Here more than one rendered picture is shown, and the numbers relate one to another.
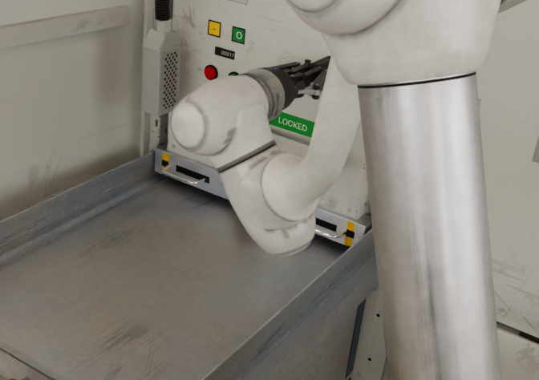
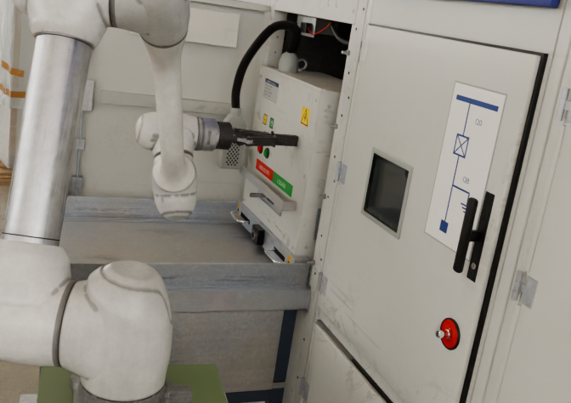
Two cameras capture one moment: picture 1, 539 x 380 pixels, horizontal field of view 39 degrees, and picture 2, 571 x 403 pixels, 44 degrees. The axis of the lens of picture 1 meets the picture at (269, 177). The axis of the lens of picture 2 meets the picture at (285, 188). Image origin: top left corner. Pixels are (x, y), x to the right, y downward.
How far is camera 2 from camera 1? 1.29 m
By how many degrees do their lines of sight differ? 37
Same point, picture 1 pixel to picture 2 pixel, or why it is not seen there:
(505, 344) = (342, 366)
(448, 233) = (32, 101)
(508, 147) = (353, 202)
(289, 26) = (286, 116)
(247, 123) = not seen: hidden behind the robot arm
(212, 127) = (144, 128)
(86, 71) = not seen: hidden behind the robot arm
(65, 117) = not seen: hidden behind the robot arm
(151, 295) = (144, 252)
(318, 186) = (164, 163)
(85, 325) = (93, 248)
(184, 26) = (257, 118)
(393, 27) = (28, 7)
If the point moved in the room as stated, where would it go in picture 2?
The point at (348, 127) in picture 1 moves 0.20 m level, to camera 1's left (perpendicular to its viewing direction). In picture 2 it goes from (164, 122) to (110, 104)
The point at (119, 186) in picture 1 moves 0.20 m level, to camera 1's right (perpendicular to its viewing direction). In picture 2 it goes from (202, 214) to (245, 232)
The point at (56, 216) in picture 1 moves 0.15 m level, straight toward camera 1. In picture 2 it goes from (147, 212) to (120, 223)
